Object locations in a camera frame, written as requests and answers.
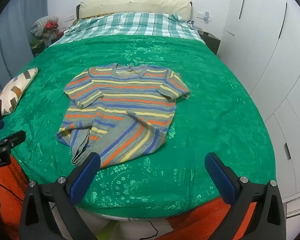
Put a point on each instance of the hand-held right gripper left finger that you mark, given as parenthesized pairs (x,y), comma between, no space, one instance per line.
(85,177)

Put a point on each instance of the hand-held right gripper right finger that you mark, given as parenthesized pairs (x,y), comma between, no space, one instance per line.
(221,177)

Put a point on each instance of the striped knitted sweater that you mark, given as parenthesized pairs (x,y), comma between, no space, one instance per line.
(122,97)

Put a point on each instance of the white patterned cushion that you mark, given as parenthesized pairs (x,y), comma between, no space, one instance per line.
(17,85)

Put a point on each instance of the orange rug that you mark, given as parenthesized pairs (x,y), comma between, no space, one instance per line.
(202,225)

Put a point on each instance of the green patterned blanket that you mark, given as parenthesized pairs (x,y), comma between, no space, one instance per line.
(215,105)

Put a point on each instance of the blue-grey curtain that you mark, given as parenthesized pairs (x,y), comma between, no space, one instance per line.
(12,30)

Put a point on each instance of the grey knitted hat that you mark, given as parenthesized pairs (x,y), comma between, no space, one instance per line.
(41,22)

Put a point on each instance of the white wardrobe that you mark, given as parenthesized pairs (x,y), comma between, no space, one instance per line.
(277,67)

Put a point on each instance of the dark nightstand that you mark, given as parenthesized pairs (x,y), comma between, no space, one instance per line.
(211,41)

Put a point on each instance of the green checkered bed sheet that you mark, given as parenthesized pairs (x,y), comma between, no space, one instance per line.
(140,25)

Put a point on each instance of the cream padded headboard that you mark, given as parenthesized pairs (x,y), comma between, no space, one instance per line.
(140,3)

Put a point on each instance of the white and blue wall hook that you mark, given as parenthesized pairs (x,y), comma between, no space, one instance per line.
(205,16)

